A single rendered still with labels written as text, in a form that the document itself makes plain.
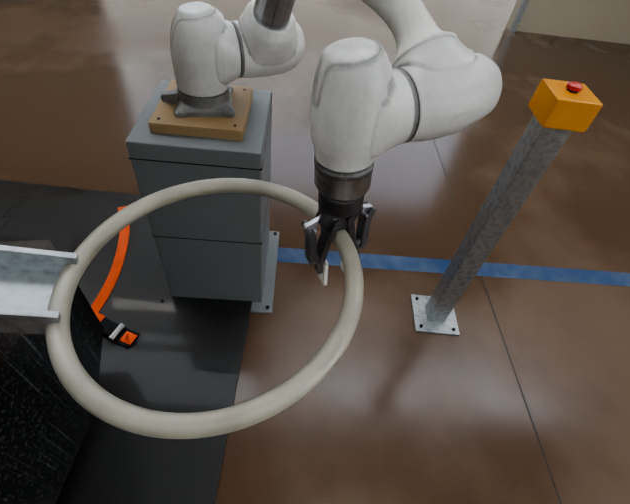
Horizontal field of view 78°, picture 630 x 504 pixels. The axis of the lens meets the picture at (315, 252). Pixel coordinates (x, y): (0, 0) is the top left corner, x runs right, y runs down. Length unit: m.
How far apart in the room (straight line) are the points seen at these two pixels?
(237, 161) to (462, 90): 0.79
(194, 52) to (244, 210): 0.49
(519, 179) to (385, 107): 0.87
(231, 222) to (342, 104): 0.97
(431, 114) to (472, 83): 0.07
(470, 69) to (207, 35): 0.79
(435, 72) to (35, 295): 0.67
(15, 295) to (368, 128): 0.58
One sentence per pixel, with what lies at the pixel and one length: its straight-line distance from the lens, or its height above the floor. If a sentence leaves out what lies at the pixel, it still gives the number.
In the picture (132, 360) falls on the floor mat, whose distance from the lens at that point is 1.72.
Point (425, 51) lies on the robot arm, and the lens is 0.60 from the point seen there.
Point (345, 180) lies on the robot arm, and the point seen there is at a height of 1.14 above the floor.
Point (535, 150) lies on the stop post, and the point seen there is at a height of 0.92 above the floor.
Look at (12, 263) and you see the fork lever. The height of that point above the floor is 0.97.
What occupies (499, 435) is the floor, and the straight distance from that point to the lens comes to 1.78.
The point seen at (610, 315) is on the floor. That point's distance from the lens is 2.43.
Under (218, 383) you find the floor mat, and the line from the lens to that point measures 1.61.
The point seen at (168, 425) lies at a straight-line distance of 0.54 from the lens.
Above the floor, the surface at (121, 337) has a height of 0.03.
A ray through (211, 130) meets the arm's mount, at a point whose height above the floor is 0.83.
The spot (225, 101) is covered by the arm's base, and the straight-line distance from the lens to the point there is 1.33.
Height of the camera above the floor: 1.49
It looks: 48 degrees down
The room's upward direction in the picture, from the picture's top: 9 degrees clockwise
